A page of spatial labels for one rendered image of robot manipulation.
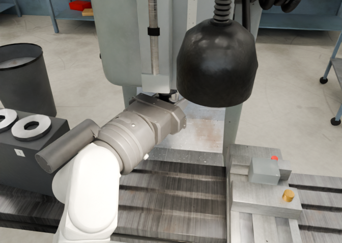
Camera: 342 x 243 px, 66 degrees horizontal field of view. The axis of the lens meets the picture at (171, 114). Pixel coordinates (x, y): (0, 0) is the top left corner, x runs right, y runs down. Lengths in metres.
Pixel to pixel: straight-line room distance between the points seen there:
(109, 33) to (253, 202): 0.46
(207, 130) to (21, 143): 0.58
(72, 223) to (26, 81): 2.07
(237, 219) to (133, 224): 0.26
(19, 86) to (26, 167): 1.67
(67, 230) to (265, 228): 0.44
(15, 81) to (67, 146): 1.98
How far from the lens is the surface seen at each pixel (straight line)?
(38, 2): 5.66
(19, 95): 2.44
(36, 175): 0.78
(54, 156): 0.40
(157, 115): 0.48
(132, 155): 0.42
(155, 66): 0.36
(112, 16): 0.40
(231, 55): 0.21
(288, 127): 2.61
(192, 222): 0.72
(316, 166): 2.34
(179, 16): 0.38
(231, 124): 1.06
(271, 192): 0.67
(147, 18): 0.34
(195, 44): 0.22
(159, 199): 0.76
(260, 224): 0.67
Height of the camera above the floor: 1.55
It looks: 38 degrees down
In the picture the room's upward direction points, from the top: straight up
